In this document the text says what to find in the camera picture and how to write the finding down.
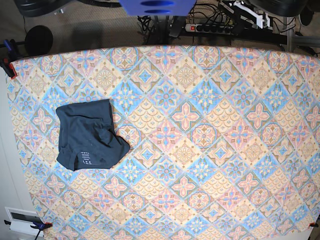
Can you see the dark blue t-shirt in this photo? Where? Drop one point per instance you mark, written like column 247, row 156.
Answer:
column 87, row 137

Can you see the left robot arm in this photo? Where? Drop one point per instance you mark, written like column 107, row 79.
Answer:
column 245, row 15

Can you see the patterned tablecloth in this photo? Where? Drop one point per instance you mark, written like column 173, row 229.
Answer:
column 224, row 142

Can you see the white power strip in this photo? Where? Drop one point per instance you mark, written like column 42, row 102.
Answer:
column 205, row 28

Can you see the black round stool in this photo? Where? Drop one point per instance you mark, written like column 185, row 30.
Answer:
column 38, row 41

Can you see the lower left table clamp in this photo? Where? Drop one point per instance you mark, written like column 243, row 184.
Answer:
column 41, row 225

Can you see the table clamp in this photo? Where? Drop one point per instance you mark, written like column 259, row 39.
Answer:
column 313, row 225
column 41, row 225
column 6, row 63

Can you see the upper left table clamp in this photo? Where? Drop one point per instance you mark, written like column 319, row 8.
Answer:
column 6, row 63

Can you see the lower right table clamp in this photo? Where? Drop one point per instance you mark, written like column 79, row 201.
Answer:
column 313, row 225

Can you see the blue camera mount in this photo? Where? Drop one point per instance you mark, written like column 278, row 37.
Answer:
column 157, row 7

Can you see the white wall outlet box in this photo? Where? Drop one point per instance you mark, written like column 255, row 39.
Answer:
column 22, row 220

